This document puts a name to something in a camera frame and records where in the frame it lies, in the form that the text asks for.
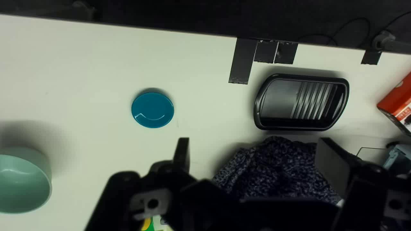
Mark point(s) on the short black tape piece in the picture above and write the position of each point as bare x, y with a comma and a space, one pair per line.
371, 57
264, 52
285, 52

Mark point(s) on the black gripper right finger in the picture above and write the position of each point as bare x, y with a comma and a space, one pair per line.
332, 166

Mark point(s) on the mint green bowl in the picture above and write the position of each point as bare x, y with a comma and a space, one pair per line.
20, 184

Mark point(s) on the orange cardboard box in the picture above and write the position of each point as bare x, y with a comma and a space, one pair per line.
399, 102

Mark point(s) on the dark blue knitted blanket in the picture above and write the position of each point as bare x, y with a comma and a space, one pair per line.
273, 167

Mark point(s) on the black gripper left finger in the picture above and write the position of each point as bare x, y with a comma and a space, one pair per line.
182, 155

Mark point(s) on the light blue toaster oven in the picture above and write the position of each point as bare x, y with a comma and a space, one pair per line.
398, 157

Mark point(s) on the black ribbed tray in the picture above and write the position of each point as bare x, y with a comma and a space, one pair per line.
299, 103

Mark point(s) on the yellow green toy fruit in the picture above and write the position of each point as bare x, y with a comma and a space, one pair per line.
149, 224

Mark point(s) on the teal round lid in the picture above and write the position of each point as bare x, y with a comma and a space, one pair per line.
151, 110

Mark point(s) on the long black tape strip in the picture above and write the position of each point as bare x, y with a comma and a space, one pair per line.
243, 60

